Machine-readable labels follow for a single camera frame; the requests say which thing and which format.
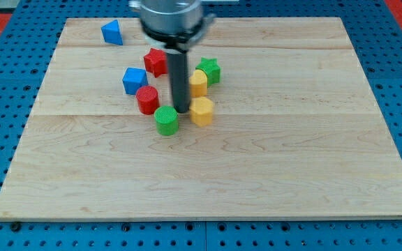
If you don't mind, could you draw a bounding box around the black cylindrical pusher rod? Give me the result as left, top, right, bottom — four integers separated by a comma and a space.
166, 52, 191, 114

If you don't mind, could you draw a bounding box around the yellow heart block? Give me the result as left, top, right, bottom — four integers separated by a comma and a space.
189, 70, 207, 98

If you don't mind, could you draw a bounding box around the green star block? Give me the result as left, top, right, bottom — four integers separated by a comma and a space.
195, 57, 221, 87

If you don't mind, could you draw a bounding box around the blue triangle block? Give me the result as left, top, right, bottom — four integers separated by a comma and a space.
100, 20, 123, 45

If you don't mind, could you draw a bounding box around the yellow hexagon block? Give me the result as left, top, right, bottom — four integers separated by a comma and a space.
189, 97, 214, 127

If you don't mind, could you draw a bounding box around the red cylinder block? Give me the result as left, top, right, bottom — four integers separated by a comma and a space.
135, 86, 160, 115

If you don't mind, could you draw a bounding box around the blue cube block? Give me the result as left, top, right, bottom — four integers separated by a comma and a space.
122, 68, 148, 95

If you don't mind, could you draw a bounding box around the red star block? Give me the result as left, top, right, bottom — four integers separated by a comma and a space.
143, 48, 168, 77

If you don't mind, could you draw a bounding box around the light wooden board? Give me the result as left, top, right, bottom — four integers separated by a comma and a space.
0, 17, 402, 222

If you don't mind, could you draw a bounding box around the green cylinder block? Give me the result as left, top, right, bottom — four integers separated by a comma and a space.
154, 106, 179, 136

